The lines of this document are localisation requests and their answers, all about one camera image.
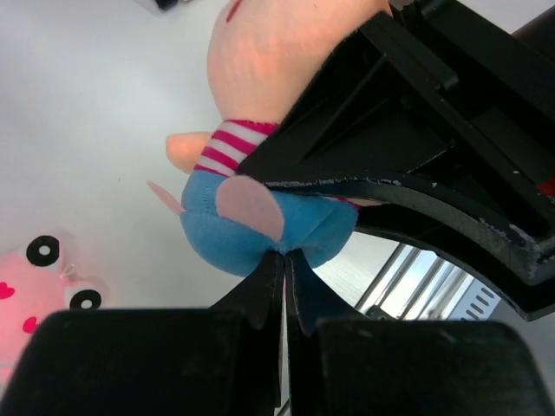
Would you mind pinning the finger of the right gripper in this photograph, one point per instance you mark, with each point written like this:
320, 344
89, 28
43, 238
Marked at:
362, 114
514, 257

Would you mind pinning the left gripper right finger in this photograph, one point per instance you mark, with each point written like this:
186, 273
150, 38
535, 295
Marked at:
343, 363

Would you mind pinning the pink plush behind arm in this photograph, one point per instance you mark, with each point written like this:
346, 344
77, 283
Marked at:
36, 282

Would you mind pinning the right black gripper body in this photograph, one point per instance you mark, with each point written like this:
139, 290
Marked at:
506, 92

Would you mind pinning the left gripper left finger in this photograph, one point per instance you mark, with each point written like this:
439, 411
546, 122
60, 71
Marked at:
223, 360

